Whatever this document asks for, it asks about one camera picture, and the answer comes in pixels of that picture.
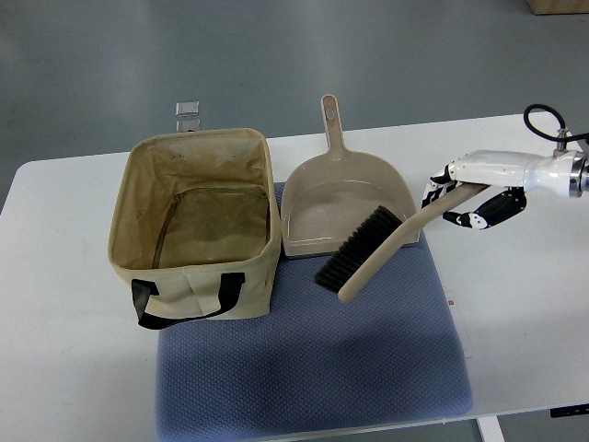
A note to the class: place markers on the beige hand broom black bristles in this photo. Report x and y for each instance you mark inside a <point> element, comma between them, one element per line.
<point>378,238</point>

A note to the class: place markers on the white table leg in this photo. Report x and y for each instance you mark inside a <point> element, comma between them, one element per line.
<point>490,429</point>

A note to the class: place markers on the yellow fabric bag black handles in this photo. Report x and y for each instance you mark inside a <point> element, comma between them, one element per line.
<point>196,231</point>

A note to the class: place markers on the cardboard box corner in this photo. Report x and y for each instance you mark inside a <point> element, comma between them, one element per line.
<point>558,7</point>

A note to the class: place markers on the lower metal floor plate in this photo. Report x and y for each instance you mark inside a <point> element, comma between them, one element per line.
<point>188,125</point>

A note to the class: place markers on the blue textured mat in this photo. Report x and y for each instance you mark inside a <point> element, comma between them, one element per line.
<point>314,363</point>

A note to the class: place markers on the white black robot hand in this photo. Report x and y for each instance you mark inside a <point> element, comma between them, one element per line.
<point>517,173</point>

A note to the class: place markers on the black table control panel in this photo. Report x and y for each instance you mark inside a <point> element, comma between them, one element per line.
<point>569,411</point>

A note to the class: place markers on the beige plastic dustpan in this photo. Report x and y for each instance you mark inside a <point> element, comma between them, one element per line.
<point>328,196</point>

